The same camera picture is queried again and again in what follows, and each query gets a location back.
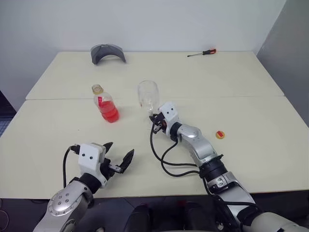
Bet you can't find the orange and black screwdriver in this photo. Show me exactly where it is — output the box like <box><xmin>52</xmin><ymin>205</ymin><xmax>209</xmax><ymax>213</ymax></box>
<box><xmin>186</xmin><ymin>48</ymin><xmax>218</xmax><ymax>58</ymax></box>

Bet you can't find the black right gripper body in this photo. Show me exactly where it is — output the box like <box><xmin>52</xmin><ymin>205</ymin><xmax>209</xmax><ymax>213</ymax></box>
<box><xmin>154</xmin><ymin>112</ymin><xmax>168</xmax><ymax>134</ymax></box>

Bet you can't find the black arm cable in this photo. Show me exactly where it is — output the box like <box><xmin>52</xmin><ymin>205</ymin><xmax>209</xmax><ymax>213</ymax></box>
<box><xmin>62</xmin><ymin>144</ymin><xmax>81</xmax><ymax>189</ymax></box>
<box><xmin>150</xmin><ymin>120</ymin><xmax>206</xmax><ymax>178</ymax></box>

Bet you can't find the plastic bottle with red drink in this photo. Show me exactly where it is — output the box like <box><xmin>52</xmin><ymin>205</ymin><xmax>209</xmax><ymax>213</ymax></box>
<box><xmin>91</xmin><ymin>84</ymin><xmax>121</xmax><ymax>124</ymax></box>

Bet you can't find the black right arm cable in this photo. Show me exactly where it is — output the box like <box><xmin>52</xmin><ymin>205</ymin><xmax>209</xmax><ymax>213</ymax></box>
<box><xmin>150</xmin><ymin>120</ymin><xmax>206</xmax><ymax>178</ymax></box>

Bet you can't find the clear plastic bottle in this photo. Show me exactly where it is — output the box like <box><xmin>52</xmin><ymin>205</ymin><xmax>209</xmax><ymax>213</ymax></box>
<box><xmin>137</xmin><ymin>80</ymin><xmax>160</xmax><ymax>119</ymax></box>

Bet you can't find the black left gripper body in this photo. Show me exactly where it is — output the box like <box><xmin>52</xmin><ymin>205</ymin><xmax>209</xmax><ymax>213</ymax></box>
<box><xmin>99</xmin><ymin>157</ymin><xmax>122</xmax><ymax>181</ymax></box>

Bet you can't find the grey curved visor piece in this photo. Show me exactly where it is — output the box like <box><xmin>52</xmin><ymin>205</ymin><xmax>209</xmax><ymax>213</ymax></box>
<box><xmin>90</xmin><ymin>43</ymin><xmax>127</xmax><ymax>66</ymax></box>

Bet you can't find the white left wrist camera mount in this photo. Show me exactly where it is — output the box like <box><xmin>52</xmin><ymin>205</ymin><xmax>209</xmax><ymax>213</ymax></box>
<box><xmin>78</xmin><ymin>142</ymin><xmax>108</xmax><ymax>189</ymax></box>

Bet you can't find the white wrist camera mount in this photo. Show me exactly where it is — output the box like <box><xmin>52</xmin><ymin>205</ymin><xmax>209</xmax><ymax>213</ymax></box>
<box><xmin>158</xmin><ymin>101</ymin><xmax>181</xmax><ymax>133</ymax></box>
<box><xmin>78</xmin><ymin>142</ymin><xmax>108</xmax><ymax>189</ymax></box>

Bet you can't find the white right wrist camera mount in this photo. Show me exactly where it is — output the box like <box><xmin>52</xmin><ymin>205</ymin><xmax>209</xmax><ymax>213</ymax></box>
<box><xmin>158</xmin><ymin>101</ymin><xmax>181</xmax><ymax>133</ymax></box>

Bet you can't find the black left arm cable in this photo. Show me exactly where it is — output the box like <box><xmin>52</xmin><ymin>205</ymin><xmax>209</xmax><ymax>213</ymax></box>
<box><xmin>62</xmin><ymin>144</ymin><xmax>81</xmax><ymax>189</ymax></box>

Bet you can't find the dark rounded shape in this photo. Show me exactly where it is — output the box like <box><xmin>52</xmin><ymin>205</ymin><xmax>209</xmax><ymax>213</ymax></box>
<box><xmin>127</xmin><ymin>204</ymin><xmax>155</xmax><ymax>232</ymax></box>

